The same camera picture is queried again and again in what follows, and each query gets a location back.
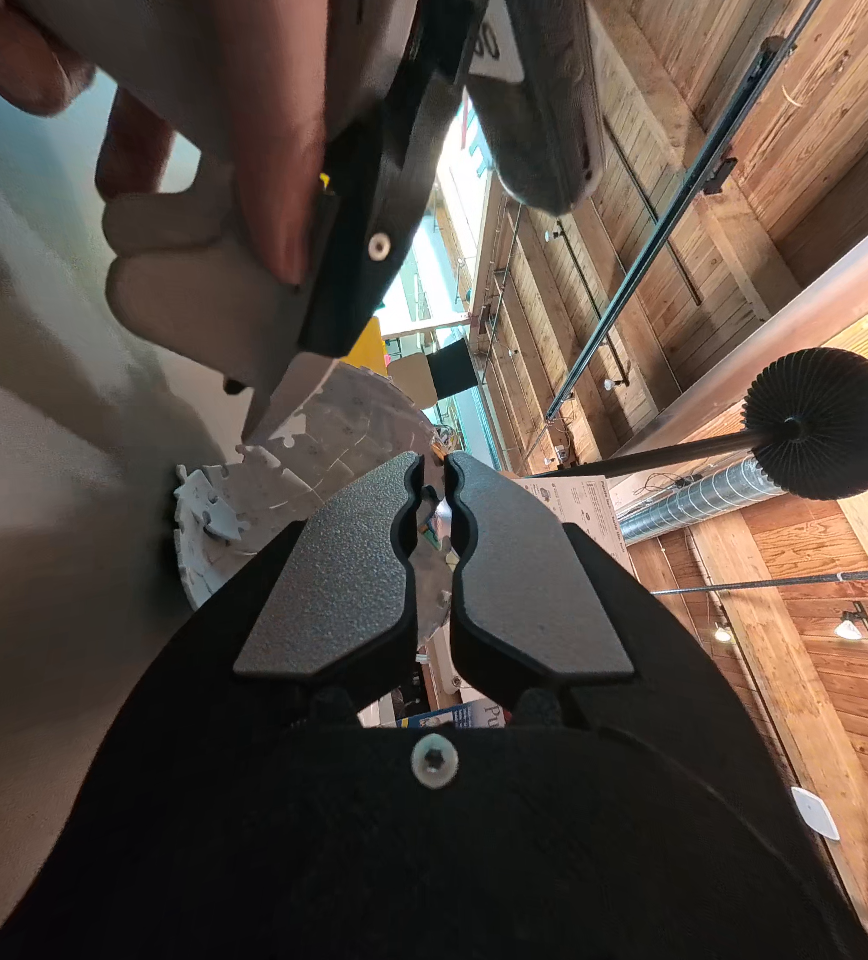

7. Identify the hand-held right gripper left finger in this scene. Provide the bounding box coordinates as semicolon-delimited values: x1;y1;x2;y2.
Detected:
232;451;426;708

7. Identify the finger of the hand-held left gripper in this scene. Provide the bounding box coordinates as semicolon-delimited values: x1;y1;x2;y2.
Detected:
241;354;339;444

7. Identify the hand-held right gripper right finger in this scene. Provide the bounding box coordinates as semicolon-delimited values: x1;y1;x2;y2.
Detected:
445;451;636;711

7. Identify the partly built puzzle ball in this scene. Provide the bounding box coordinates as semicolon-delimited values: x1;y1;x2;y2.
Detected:
171;360;459;648

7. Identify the blue puzzle box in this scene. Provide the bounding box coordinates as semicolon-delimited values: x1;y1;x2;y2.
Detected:
396;701;511;730

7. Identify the person's left hand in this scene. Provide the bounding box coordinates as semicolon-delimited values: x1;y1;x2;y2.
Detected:
0;0;331;288

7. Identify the yellow plastic bin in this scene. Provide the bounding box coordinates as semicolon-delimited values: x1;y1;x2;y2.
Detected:
345;317;391;378

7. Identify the instruction sheet board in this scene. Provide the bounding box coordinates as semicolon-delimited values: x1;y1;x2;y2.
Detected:
516;474;633;575

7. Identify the beige panel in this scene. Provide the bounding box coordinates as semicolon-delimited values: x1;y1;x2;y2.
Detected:
395;352;441;408

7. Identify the black panel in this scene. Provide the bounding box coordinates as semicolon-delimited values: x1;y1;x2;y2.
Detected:
426;337;481;399

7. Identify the steel ceiling rod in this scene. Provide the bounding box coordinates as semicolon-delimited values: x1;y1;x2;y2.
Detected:
651;566;868;599

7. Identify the black pleated disc on pole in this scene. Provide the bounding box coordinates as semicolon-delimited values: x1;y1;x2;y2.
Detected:
531;347;868;502

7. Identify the white ceiling access point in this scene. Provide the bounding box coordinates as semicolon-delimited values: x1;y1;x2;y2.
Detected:
790;786;840;841

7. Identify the silver ventilation duct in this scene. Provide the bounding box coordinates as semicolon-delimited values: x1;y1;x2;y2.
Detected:
617;453;783;545

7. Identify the black ceiling rail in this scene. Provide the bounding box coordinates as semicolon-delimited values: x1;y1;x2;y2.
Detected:
545;0;826;423

